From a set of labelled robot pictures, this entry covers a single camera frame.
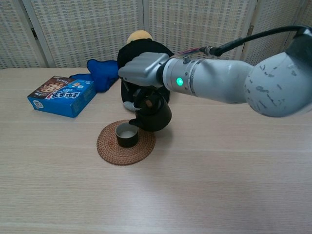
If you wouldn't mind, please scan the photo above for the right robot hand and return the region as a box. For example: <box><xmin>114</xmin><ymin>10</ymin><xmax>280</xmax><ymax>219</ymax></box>
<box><xmin>117</xmin><ymin>52</ymin><xmax>171</xmax><ymax>112</ymax></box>

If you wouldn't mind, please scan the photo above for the black teapot with handle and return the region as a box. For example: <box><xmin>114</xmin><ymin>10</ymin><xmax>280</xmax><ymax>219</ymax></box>
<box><xmin>128</xmin><ymin>90</ymin><xmax>173</xmax><ymax>133</ymax></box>

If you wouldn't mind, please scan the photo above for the small dark ceramic cup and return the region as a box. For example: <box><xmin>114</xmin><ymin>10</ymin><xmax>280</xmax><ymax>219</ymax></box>
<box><xmin>115</xmin><ymin>122</ymin><xmax>139</xmax><ymax>148</ymax></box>

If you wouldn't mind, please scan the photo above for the brown round woven coaster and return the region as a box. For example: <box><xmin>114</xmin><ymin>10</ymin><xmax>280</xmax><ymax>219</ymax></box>
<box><xmin>96</xmin><ymin>119</ymin><xmax>156</xmax><ymax>166</ymax></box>

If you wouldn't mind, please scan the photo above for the black baseball cap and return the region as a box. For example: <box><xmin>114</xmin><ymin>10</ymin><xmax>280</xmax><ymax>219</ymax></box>
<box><xmin>117</xmin><ymin>39</ymin><xmax>175</xmax><ymax>110</ymax></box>

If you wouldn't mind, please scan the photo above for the blue oven mitt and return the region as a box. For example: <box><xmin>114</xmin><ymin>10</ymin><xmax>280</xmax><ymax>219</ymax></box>
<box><xmin>69</xmin><ymin>59</ymin><xmax>120</xmax><ymax>93</ymax></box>

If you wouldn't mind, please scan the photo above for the woven folding screen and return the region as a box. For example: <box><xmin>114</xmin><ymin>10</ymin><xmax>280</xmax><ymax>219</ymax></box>
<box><xmin>0</xmin><ymin>0</ymin><xmax>312</xmax><ymax>70</ymax></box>

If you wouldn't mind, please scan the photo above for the blue cookie box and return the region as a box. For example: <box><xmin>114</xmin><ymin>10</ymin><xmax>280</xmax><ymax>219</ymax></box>
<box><xmin>27</xmin><ymin>75</ymin><xmax>97</xmax><ymax>118</ymax></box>

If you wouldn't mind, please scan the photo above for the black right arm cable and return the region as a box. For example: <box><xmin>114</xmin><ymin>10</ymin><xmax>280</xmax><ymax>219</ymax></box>
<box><xmin>179</xmin><ymin>25</ymin><xmax>308</xmax><ymax>58</ymax></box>

